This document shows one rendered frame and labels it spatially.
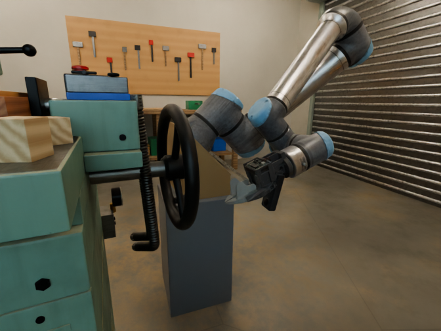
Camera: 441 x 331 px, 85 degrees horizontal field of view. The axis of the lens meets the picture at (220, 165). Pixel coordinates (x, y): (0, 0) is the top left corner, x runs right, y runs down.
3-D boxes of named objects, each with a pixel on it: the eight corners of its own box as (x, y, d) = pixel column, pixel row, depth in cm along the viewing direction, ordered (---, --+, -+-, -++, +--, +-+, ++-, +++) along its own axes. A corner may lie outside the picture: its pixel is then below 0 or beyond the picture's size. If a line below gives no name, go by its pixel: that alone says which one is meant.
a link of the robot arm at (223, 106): (190, 111, 114) (214, 85, 116) (214, 136, 121) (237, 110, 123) (199, 111, 100) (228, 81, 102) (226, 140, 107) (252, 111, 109)
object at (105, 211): (117, 236, 77) (114, 213, 75) (72, 245, 72) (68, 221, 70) (115, 224, 84) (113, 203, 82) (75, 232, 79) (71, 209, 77)
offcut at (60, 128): (33, 142, 34) (29, 117, 33) (59, 140, 37) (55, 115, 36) (47, 146, 32) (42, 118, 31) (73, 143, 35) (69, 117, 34)
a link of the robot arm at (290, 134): (275, 122, 89) (298, 123, 78) (291, 143, 94) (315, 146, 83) (259, 141, 88) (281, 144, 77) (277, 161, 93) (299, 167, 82)
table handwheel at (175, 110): (218, 153, 39) (174, 83, 59) (75, 165, 31) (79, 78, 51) (195, 253, 57) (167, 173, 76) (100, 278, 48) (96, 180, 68)
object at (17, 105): (14, 146, 31) (4, 96, 30) (2, 147, 31) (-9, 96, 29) (49, 128, 52) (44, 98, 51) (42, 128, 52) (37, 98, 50)
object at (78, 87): (130, 100, 44) (128, 67, 43) (59, 99, 40) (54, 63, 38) (125, 100, 56) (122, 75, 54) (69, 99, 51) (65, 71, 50)
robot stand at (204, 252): (162, 275, 138) (157, 183, 124) (212, 264, 148) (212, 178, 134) (170, 318, 111) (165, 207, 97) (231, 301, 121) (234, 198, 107)
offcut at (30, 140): (20, 154, 27) (12, 115, 26) (54, 154, 27) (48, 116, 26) (-9, 163, 23) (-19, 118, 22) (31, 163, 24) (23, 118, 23)
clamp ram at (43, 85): (84, 131, 44) (78, 78, 41) (34, 133, 41) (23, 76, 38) (87, 127, 52) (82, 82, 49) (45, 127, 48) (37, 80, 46)
